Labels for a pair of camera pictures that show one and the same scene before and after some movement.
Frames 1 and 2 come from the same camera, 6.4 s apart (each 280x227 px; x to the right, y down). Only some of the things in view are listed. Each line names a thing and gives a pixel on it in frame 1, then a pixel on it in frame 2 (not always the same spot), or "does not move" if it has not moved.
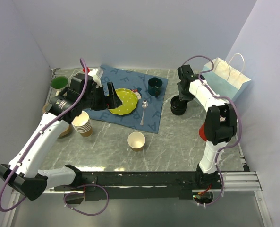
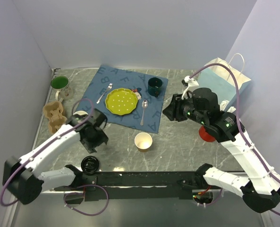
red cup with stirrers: (202, 132) does not move
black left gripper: (111, 101) to (102, 138)
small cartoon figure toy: (137, 91) does not move
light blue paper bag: (227, 79) does not move
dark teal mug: (155, 85) does not move
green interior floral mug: (58, 83) does not move
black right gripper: (182, 97) to (177, 102)
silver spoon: (144, 105) does not move
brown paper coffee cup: (136, 141) to (143, 141)
